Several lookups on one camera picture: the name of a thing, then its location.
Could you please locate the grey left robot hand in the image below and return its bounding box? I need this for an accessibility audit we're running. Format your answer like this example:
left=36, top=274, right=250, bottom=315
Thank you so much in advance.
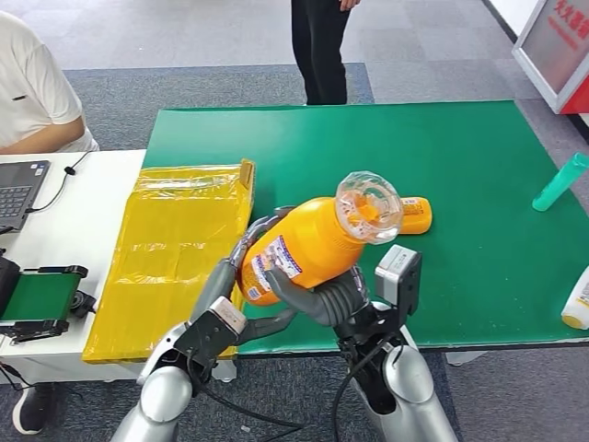
left=189, top=205, right=298, bottom=347

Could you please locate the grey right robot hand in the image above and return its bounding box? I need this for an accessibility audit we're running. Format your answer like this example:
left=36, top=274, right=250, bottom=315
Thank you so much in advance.
left=265, top=265, right=335, bottom=328

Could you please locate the orange juice bottle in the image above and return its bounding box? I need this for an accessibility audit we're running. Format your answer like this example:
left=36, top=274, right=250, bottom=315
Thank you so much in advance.
left=238, top=170, right=404, bottom=308
left=399, top=196, right=434, bottom=236

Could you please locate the teal plastic bottle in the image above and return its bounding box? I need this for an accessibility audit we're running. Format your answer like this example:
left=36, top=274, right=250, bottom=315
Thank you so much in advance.
left=532, top=152, right=589, bottom=213

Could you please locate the white bottle yellow cap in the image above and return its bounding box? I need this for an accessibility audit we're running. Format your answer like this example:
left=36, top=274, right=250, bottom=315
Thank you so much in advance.
left=561, top=265, right=589, bottom=332

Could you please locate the yellow taped cardboard box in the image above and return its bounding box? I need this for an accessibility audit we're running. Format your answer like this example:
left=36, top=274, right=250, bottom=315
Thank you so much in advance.
left=81, top=159, right=256, bottom=365

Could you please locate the white table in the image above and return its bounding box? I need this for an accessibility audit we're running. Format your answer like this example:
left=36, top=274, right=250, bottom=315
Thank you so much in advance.
left=0, top=149, right=147, bottom=386

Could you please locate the small green belt conveyor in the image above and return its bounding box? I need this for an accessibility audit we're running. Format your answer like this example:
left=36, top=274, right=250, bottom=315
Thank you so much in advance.
left=0, top=256, right=97, bottom=344

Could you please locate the green table mat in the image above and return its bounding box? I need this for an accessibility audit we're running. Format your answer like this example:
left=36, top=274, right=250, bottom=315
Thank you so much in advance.
left=141, top=100, right=589, bottom=355

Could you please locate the person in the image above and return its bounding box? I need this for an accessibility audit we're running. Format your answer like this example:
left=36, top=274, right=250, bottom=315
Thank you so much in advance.
left=290, top=0, right=362, bottom=106
left=0, top=10, right=100, bottom=156

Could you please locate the black white shoe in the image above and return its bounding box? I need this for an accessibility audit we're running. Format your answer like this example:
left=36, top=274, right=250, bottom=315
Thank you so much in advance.
left=12, top=382, right=57, bottom=436

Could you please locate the grey laptop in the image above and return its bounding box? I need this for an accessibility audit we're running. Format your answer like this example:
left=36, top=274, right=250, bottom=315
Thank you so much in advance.
left=0, top=160, right=51, bottom=234

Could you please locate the white red display cabinet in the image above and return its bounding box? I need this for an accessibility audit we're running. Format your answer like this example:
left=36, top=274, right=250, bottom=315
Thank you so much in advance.
left=512, top=0, right=589, bottom=116

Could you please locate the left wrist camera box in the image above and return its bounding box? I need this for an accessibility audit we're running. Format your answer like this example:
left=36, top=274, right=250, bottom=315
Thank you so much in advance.
left=174, top=297, right=249, bottom=379

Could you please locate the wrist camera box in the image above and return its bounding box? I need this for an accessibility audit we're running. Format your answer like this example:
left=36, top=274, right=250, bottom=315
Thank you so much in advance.
left=174, top=297, right=249, bottom=379
left=374, top=243, right=423, bottom=325

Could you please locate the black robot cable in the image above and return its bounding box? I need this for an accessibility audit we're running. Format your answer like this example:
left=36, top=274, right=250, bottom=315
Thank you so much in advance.
left=188, top=366, right=305, bottom=442
left=330, top=338, right=406, bottom=442

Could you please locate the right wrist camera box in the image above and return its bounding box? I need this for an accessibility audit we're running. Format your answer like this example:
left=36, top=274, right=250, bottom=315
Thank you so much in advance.
left=374, top=243, right=423, bottom=325

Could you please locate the thin black laptop cable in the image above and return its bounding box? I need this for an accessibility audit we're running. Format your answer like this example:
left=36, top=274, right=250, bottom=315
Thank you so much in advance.
left=25, top=150, right=93, bottom=215

